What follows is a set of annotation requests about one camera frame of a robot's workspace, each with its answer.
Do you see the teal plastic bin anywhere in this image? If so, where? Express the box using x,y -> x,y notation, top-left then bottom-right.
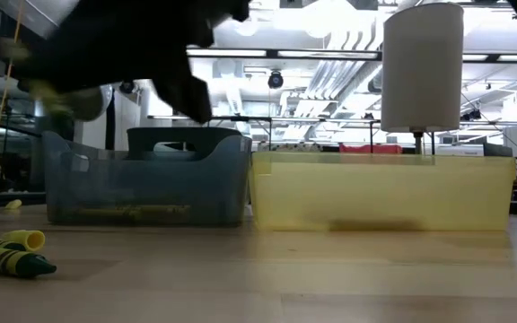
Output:
127,127 -> 243,162

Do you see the smoky grey translucent bin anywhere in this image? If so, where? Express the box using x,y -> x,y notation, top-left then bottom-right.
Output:
41,129 -> 254,228

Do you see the yellow translucent plastic bin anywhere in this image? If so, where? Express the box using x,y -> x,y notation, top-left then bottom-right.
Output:
249,151 -> 517,233

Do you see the red background object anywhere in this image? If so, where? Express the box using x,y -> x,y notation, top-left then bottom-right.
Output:
338,143 -> 403,155

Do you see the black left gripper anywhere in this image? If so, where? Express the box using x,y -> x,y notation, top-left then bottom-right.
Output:
83,0 -> 251,125

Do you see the white cylinder shade table lamp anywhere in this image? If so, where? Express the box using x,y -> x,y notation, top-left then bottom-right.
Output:
381,2 -> 465,156

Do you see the round ceiling lamp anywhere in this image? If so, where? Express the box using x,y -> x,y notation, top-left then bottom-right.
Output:
234,17 -> 259,38

